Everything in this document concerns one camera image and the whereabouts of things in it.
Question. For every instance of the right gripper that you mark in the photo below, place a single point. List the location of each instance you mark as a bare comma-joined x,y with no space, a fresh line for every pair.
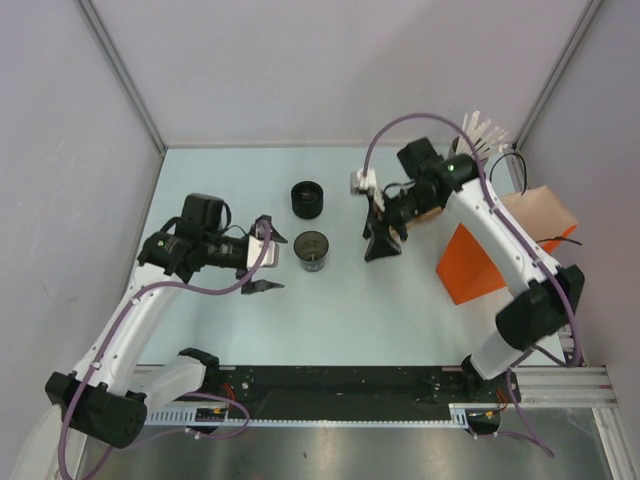
375,213

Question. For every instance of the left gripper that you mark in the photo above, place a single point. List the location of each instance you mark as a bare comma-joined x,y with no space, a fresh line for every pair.
273,234

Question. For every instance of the dark takeout coffee cup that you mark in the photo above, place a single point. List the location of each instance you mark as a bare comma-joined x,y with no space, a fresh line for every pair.
311,248

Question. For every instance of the orange paper bag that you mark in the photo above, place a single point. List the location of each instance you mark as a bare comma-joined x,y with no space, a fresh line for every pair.
502,241

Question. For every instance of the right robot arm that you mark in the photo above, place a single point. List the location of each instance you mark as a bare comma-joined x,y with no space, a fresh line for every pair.
544,294

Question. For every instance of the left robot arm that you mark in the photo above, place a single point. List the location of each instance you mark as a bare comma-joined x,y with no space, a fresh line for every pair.
191,252

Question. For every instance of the grey straw holder cup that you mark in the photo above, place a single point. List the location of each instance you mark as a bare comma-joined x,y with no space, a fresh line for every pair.
459,146

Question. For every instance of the white straws bundle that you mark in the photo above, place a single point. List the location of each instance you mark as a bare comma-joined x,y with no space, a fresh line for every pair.
488,139

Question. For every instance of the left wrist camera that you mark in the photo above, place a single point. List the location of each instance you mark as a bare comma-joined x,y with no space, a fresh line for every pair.
261,253

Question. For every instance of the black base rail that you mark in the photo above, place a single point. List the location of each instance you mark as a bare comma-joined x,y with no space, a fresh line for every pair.
356,393

